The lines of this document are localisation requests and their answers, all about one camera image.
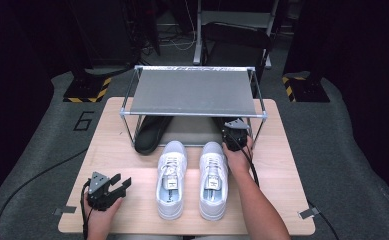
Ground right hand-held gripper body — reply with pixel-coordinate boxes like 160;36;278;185
222;118;250;152

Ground black yellow-striped stand base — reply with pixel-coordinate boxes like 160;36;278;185
281;72;331;103
62;71;113;104

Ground white sneaker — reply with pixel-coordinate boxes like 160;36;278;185
155;140;188;221
198;141;230;222

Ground grey tape piece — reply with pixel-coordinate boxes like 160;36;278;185
298;206;321;220
53;205;78;216

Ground person's left hand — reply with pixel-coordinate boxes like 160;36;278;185
83;194;125;240

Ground person's right hand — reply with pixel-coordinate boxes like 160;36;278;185
222;137;254;176

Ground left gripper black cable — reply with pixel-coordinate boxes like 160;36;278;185
79;179;94;240

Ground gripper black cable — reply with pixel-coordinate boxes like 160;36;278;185
230;132;260;188
79;179;94;240

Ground grey metal shoe rack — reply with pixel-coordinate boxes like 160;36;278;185
119;65;269;148

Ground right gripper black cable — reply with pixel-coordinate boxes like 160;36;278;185
230;132;260;188

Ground black folding chair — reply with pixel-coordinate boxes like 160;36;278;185
201;21;274;98

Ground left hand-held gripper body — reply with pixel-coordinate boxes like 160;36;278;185
86;171;123;212

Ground thin white cable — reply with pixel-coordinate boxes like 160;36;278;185
168;0;197;52

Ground black floor cable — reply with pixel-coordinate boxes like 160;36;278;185
306;200;340;240
0;148;88;240

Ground white metal stand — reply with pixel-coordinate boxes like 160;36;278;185
192;0;280;69

